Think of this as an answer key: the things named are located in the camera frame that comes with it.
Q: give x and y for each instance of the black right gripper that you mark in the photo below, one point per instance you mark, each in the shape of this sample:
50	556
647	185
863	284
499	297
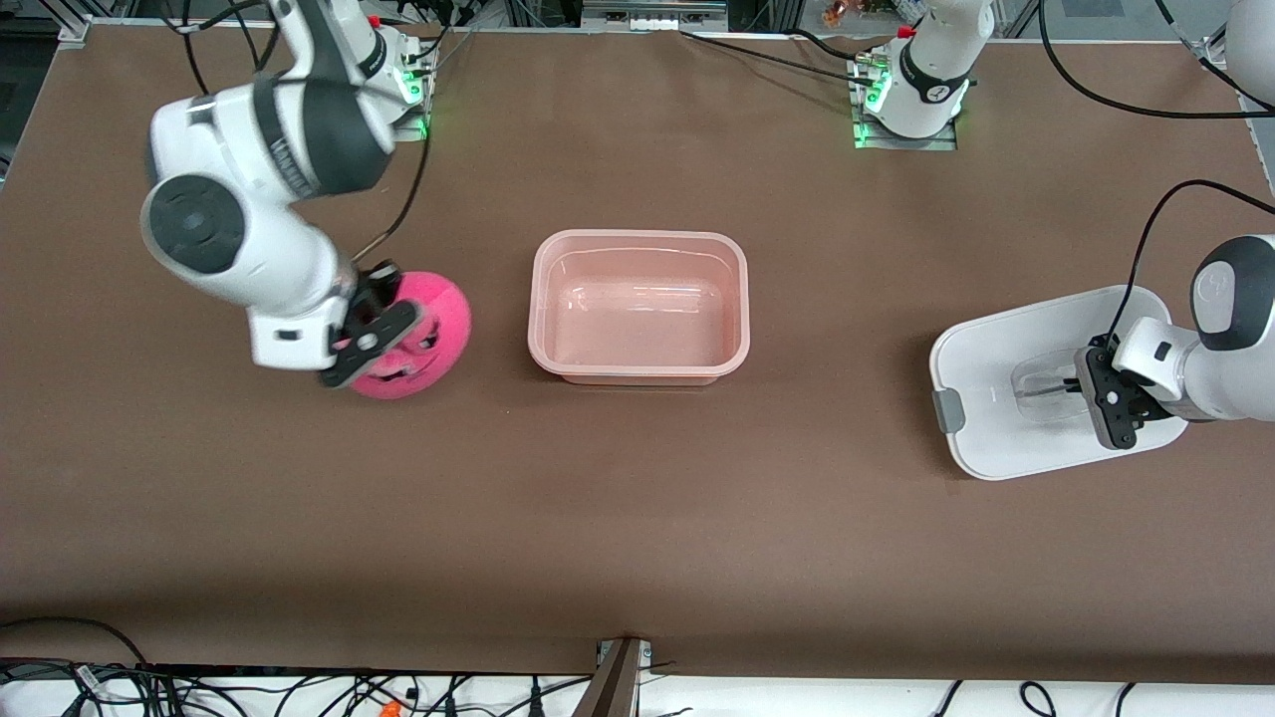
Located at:
383	279

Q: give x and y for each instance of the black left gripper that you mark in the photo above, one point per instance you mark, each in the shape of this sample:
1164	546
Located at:
1082	362

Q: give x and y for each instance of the pink plush toy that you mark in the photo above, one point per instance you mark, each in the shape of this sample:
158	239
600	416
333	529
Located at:
443	309

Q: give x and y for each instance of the white box lid grey clips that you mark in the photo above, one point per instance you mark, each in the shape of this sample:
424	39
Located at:
996	358

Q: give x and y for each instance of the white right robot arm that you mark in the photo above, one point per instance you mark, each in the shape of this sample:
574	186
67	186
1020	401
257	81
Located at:
229	249

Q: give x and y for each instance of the translucent pink plastic box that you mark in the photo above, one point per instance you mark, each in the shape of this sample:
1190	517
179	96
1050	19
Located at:
637	309

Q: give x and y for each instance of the grey power strip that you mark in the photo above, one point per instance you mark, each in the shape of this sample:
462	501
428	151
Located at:
652	12

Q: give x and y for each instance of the copper coloured small object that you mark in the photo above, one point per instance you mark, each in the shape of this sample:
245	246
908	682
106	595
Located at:
835	12

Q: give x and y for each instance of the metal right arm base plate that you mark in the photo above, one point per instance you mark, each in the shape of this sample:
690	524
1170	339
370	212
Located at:
413	129

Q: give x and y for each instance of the aluminium frame extrusion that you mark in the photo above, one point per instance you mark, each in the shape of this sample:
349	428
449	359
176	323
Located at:
1217	52

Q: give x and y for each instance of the metal support beam with bracket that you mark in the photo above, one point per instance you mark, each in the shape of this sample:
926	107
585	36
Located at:
610	692

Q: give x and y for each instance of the aluminium corner bracket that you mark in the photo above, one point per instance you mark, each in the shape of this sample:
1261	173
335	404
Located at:
75	30

